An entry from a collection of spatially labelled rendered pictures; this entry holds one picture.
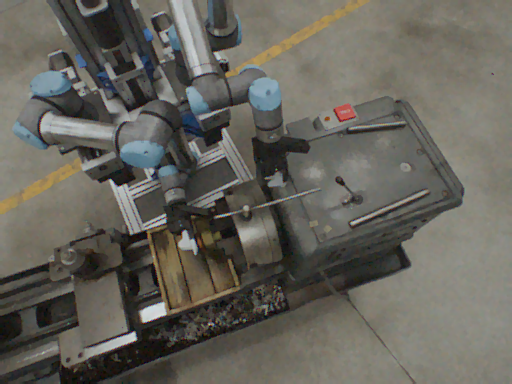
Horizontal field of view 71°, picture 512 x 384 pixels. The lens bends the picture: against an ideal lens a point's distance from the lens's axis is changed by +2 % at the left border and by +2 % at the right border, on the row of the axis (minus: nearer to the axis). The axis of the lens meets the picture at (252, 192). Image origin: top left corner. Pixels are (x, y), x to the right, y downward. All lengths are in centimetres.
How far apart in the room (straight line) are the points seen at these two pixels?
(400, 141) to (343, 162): 22
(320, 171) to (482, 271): 173
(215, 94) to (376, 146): 62
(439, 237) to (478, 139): 86
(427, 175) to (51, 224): 238
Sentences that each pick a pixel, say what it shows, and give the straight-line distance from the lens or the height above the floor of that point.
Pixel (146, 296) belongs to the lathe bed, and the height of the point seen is 86.
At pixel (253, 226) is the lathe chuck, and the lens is 116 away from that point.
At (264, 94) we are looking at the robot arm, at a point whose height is 166.
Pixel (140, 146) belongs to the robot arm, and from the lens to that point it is 109.
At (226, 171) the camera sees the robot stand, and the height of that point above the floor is 21.
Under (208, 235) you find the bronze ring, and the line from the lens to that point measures 127.
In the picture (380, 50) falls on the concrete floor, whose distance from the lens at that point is 340.
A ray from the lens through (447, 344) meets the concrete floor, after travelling 257.
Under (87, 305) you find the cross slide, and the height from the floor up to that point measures 97.
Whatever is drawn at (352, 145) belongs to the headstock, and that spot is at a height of 126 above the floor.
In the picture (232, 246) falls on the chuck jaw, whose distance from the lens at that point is 126.
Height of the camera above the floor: 233
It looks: 67 degrees down
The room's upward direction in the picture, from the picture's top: 4 degrees counter-clockwise
